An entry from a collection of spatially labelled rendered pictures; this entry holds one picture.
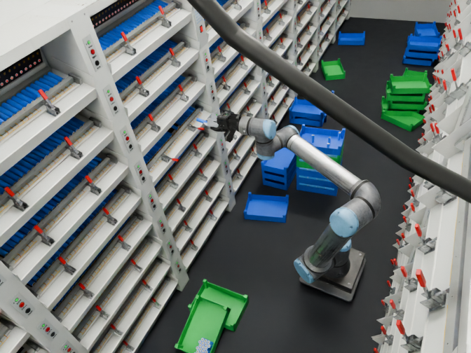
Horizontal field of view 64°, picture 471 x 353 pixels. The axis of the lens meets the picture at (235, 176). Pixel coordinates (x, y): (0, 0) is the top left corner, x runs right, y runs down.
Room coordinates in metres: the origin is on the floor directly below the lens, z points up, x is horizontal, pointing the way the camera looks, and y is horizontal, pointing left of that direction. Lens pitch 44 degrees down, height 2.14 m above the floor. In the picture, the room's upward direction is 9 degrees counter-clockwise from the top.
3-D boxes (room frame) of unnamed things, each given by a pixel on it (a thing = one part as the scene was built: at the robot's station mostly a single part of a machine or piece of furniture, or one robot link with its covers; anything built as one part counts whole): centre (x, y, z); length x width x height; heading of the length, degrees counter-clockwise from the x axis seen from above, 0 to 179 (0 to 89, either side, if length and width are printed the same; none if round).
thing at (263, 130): (1.48, -0.16, 1.02); 0.12 x 0.09 x 0.10; 59
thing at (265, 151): (1.48, -0.18, 0.91); 0.12 x 0.09 x 0.12; 119
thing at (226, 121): (1.57, -0.02, 1.02); 0.12 x 0.08 x 0.09; 59
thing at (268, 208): (1.84, -0.19, 0.04); 0.30 x 0.20 x 0.08; 71
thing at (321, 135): (2.02, -0.62, 0.44); 0.30 x 0.20 x 0.08; 64
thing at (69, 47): (1.38, 0.51, 0.86); 0.20 x 0.09 x 1.73; 58
